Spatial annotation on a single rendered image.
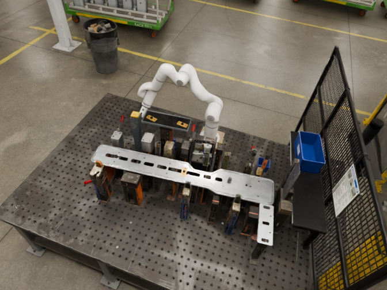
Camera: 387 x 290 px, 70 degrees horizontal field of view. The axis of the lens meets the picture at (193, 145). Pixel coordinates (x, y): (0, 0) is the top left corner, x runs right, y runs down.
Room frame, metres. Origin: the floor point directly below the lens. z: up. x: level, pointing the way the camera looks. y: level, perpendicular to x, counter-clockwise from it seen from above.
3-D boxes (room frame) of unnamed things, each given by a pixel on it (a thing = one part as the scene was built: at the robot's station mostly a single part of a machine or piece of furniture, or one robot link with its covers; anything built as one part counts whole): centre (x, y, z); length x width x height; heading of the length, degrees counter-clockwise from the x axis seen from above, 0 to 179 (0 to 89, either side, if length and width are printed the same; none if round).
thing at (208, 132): (1.81, -0.14, 0.87); 0.19 x 0.19 x 0.18
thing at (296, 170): (1.11, -0.67, 1.17); 0.12 x 0.01 x 0.34; 172
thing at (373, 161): (1.18, -1.05, 1.46); 0.36 x 0.15 x 0.18; 172
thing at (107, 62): (3.94, 1.55, 0.36); 0.54 x 0.50 x 0.73; 165
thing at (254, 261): (0.77, -0.51, 0.84); 0.11 x 0.06 x 0.29; 172
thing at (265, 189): (1.23, 0.07, 1.00); 1.38 x 0.22 x 0.02; 82
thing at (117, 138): (1.48, 0.61, 0.88); 0.11 x 0.10 x 0.36; 172
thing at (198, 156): (1.42, -0.08, 0.94); 0.18 x 0.13 x 0.49; 82
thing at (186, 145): (1.43, 0.05, 0.89); 0.13 x 0.11 x 0.38; 172
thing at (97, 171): (1.13, 0.66, 0.88); 0.15 x 0.11 x 0.36; 172
